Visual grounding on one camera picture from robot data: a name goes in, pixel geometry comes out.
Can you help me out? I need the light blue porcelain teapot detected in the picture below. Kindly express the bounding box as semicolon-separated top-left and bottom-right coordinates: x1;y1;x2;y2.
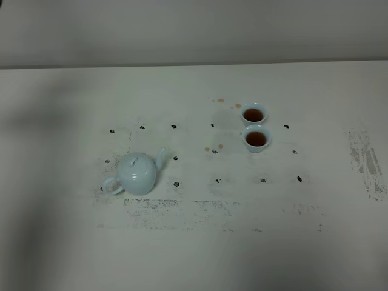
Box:
102;147;165;195

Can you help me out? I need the near blue porcelain teacup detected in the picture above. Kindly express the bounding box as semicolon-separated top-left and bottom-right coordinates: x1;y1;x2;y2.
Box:
242;125;272;153

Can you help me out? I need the blue porcelain teacup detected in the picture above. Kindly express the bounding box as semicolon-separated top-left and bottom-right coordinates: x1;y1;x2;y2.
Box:
242;125;272;153
240;102;269;127

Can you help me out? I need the far blue porcelain teacup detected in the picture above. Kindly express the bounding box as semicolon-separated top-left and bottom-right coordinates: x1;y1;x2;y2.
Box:
240;102;269;127

